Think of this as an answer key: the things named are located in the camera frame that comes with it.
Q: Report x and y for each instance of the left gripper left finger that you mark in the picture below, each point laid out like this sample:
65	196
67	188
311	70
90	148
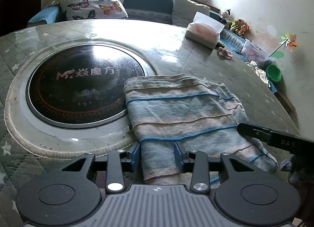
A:
125	160

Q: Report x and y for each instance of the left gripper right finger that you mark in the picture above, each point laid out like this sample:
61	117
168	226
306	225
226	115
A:
187	160

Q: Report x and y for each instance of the striped blue knit garment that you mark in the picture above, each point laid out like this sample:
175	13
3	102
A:
186	123

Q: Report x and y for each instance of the round black induction cooktop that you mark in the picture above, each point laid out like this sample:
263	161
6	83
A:
82	86

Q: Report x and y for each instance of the green plastic bowl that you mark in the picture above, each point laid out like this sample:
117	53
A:
273	73

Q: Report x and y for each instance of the pink small toy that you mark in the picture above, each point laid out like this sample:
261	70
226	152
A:
225	53

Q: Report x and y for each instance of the quilted star tablecloth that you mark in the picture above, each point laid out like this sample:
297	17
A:
30	147

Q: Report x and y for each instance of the colourful pinwheel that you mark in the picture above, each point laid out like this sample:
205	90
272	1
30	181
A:
289	41

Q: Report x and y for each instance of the clear plastic container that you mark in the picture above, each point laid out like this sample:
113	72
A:
252	52

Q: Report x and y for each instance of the tissue box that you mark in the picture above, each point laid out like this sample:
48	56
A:
204	30

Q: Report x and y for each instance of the stuffed toys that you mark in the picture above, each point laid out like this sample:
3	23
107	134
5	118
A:
237	26

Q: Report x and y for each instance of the white cushion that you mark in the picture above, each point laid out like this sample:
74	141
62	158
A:
184	11

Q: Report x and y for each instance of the dark green sofa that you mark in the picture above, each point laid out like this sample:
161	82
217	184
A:
154	10

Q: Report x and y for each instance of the butterfly print pillow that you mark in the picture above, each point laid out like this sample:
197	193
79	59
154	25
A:
93	9

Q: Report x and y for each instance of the blue cushion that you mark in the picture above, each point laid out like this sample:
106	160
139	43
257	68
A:
48	15

